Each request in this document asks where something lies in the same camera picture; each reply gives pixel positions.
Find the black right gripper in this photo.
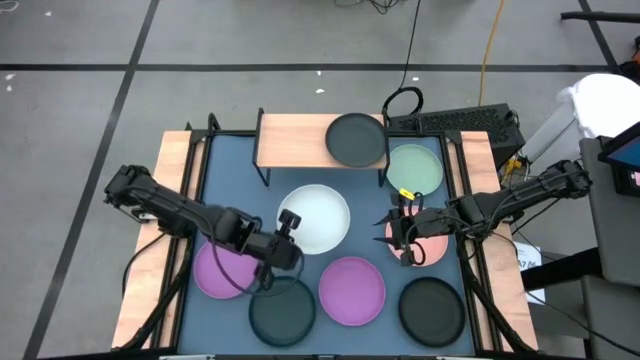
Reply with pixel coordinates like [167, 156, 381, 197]
[373, 193, 446, 267]

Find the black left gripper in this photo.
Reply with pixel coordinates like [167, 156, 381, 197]
[234, 209, 305, 292]

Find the purple plate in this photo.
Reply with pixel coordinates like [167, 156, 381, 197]
[193, 239, 261, 300]
[318, 256, 387, 327]

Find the salmon pink plate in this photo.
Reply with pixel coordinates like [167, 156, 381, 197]
[383, 207, 450, 268]

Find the white plate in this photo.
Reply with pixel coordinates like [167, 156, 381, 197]
[276, 183, 352, 256]

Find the dark teal plate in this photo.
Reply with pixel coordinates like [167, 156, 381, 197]
[248, 274, 317, 348]

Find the mint green plate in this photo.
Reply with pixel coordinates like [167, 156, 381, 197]
[385, 143, 445, 197]

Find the dark grey plate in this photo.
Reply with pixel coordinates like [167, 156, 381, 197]
[324, 112, 389, 169]
[398, 276, 467, 349]

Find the wooden shelf with black legs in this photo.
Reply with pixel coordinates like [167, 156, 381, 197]
[252, 106, 392, 189]

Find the blue table mat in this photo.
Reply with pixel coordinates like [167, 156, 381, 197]
[177, 133, 476, 357]

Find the white paper sheet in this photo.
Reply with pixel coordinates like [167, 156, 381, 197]
[514, 241, 547, 306]

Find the grey cabinet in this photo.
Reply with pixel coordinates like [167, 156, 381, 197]
[579, 135, 640, 360]

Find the black tablet screen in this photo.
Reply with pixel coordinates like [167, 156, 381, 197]
[597, 122, 640, 197]

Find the white cloth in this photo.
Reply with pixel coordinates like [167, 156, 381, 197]
[557, 73, 640, 141]

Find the black hanging cable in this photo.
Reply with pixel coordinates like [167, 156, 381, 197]
[381, 0, 425, 120]

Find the yellow hanging cable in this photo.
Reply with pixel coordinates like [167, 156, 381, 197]
[477, 0, 506, 107]

